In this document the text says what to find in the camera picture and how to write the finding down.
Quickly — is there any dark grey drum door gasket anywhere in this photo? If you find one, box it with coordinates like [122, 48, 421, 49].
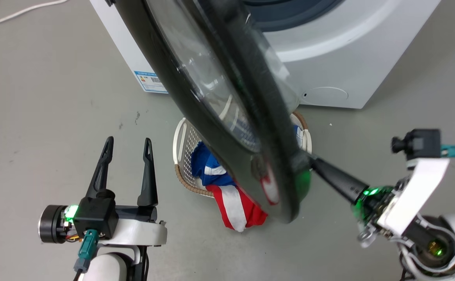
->
[243, 0, 345, 32]

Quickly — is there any right gripper black green-lit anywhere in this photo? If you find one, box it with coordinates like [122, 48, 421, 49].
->
[309, 155, 399, 249]

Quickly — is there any round white filter cover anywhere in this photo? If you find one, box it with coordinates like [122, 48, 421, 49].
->
[301, 86, 349, 106]

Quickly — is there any blue white striped garment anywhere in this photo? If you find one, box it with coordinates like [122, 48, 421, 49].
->
[191, 125, 305, 187]

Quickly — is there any white front-load washing machine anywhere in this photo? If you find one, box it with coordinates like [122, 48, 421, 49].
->
[89, 0, 443, 110]

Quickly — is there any white laundry basket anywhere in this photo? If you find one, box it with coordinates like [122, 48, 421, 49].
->
[173, 111, 313, 197]

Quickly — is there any white floor cable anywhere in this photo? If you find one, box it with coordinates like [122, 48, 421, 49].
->
[0, 0, 68, 30]

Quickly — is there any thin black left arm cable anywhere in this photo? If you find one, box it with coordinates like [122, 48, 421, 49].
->
[133, 246, 150, 281]

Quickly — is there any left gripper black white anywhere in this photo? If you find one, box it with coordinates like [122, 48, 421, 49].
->
[38, 136, 168, 247]

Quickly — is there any red white striped garment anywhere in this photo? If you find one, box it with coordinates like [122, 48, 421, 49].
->
[206, 183, 269, 233]

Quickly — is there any black round glass washer door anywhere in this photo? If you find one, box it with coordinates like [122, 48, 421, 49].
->
[112, 0, 313, 224]

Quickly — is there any blue white energy label sticker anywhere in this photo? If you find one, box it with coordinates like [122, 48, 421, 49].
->
[134, 70, 168, 93]

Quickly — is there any teal plug left camera cable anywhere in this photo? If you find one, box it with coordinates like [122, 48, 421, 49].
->
[73, 229, 99, 281]

